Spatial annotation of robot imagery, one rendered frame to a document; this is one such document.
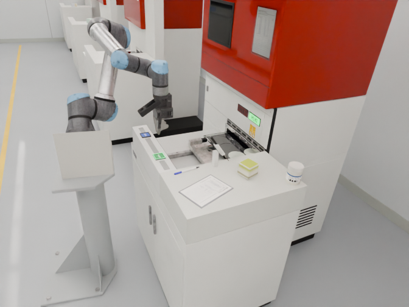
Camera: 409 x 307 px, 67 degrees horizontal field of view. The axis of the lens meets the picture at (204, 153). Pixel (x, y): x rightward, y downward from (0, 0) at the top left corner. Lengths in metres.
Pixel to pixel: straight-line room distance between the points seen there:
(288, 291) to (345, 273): 0.48
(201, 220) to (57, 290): 1.30
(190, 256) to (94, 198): 0.72
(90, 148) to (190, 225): 0.71
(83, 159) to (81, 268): 0.93
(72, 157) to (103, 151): 0.16
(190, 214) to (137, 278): 1.10
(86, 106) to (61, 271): 1.20
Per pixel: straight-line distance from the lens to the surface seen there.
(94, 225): 1.99
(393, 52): 3.01
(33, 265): 2.56
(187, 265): 1.46
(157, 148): 1.72
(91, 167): 1.76
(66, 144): 1.70
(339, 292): 2.46
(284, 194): 1.48
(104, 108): 1.80
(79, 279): 2.36
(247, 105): 1.86
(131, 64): 1.45
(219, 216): 1.33
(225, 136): 2.01
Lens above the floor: 1.82
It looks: 31 degrees down
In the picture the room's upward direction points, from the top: 4 degrees clockwise
